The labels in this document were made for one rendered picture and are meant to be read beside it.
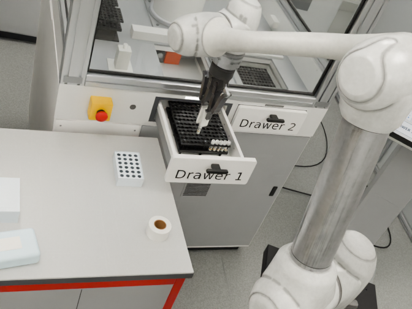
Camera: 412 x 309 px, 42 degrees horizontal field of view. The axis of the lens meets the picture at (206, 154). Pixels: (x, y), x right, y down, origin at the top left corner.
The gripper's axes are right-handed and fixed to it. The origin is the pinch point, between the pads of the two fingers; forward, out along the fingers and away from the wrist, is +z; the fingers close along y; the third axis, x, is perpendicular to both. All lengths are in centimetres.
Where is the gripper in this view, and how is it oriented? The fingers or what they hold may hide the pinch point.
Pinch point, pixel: (204, 116)
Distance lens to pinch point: 173.5
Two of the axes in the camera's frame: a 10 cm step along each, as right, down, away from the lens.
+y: 5.3, 6.7, -5.2
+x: 7.9, -1.8, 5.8
